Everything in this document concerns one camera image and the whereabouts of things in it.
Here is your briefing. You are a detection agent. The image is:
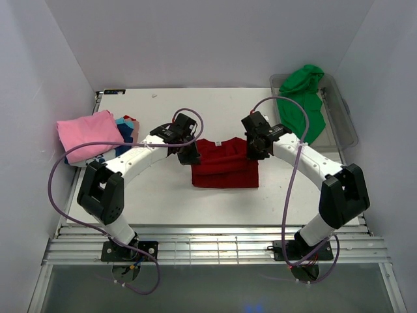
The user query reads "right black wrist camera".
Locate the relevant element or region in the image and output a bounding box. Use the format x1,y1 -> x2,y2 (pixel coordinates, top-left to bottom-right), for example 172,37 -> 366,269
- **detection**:
241,112 -> 270,136

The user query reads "clear plastic bin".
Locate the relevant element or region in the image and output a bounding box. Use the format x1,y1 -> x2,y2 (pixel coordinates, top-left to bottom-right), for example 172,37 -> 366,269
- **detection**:
268,73 -> 359,151

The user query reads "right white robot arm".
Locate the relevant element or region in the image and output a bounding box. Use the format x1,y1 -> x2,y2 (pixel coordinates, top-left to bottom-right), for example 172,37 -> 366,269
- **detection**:
246,124 -> 370,259

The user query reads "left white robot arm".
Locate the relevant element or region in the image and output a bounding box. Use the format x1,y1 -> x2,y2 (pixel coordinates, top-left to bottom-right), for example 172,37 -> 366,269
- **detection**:
77,125 -> 199,261

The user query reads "aluminium frame rail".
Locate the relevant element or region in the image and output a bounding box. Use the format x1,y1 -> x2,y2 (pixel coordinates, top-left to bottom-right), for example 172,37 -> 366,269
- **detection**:
43,224 -> 391,265

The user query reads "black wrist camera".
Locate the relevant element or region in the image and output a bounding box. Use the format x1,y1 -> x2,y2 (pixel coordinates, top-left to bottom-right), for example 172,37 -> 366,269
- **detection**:
169,113 -> 197,137
241,112 -> 270,136

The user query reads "blue label sticker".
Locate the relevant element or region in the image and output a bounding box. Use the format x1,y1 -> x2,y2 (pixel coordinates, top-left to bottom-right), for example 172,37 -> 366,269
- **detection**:
103,89 -> 126,95

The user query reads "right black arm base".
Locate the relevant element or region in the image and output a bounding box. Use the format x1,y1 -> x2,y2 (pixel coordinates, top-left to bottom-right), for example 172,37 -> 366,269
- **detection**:
267,240 -> 334,261

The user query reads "green t-shirt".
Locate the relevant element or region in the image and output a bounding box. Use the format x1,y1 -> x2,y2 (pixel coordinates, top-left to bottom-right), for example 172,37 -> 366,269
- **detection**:
276,65 -> 326,144

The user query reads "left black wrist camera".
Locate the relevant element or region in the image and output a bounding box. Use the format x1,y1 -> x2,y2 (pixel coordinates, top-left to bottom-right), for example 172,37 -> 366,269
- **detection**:
169,113 -> 197,137

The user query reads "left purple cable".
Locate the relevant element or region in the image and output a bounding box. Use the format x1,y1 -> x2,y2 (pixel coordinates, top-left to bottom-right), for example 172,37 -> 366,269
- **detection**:
48,108 -> 205,295

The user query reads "dark red t-shirt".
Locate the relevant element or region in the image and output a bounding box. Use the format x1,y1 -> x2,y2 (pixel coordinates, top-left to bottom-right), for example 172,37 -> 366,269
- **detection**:
192,138 -> 259,189

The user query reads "pink folded t-shirt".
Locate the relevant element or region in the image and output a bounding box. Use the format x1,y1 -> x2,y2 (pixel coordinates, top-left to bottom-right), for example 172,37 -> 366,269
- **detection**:
57,110 -> 124,164

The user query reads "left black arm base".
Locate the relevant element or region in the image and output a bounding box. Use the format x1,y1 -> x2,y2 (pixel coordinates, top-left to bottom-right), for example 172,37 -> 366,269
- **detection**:
100,241 -> 158,263

